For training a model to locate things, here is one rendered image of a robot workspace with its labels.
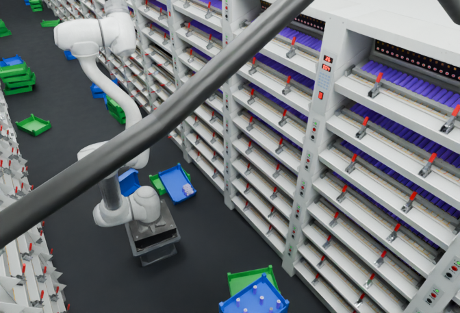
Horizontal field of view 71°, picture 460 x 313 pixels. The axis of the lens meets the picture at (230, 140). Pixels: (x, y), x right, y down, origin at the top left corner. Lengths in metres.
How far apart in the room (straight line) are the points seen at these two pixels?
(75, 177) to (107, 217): 1.77
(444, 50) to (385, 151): 0.43
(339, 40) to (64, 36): 1.00
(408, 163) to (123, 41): 1.15
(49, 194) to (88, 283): 2.22
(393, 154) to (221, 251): 1.50
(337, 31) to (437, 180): 0.63
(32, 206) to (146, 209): 1.81
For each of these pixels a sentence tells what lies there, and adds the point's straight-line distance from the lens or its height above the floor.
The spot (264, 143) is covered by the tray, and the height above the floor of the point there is 0.89.
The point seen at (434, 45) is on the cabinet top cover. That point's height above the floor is 1.70.
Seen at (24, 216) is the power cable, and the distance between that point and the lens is 0.31.
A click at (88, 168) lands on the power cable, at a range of 0.29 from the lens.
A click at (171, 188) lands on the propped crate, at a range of 2.81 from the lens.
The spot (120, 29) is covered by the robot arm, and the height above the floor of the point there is 1.63.
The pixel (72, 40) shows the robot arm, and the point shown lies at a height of 1.62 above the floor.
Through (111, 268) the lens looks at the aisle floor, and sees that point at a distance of 2.52.
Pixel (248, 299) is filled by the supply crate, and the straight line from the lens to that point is 1.92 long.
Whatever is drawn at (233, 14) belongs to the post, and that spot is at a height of 1.54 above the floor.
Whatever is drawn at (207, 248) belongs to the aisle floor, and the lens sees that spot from 2.47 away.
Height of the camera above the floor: 2.05
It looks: 38 degrees down
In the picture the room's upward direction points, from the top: straight up
